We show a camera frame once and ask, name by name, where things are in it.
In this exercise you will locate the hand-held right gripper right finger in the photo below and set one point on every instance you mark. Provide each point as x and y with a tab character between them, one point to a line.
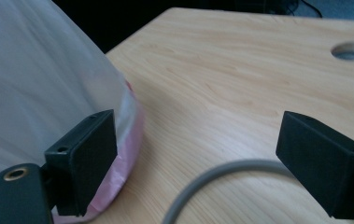
321	165

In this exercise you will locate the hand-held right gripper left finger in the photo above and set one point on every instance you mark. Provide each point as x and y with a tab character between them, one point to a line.
87	161

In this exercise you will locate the translucent white plastic bag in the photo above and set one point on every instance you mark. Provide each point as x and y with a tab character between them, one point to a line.
40	77

